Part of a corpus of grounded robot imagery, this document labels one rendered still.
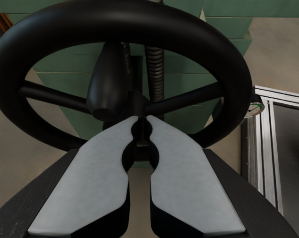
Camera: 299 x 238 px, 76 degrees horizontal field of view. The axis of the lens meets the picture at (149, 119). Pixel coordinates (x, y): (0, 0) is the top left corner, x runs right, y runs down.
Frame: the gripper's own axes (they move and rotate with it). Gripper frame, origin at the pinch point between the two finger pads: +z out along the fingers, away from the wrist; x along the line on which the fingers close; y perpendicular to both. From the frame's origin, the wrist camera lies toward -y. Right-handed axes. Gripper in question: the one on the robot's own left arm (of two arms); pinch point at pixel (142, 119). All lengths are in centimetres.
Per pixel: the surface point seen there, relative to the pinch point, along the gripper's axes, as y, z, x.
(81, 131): 30, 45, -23
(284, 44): 15, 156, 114
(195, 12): -6.2, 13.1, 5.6
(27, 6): -7.0, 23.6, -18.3
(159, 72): 0.8, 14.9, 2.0
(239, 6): -7.2, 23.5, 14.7
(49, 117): 50, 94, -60
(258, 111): 13.5, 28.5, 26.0
